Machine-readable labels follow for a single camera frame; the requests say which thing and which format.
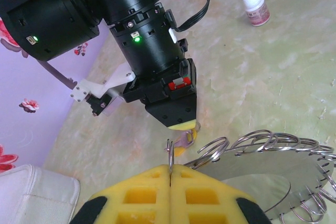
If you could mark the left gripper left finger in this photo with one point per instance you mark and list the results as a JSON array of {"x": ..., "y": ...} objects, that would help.
[{"x": 147, "y": 182}]

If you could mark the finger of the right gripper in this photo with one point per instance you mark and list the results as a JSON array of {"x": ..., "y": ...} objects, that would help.
[{"x": 178, "y": 111}]

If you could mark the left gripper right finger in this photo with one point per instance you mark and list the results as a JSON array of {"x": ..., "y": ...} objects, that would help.
[{"x": 199, "y": 184}]

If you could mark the white zip case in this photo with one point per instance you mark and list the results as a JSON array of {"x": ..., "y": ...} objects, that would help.
[{"x": 31, "y": 195}]

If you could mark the small white cap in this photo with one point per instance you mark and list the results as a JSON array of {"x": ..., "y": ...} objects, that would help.
[{"x": 256, "y": 6}]

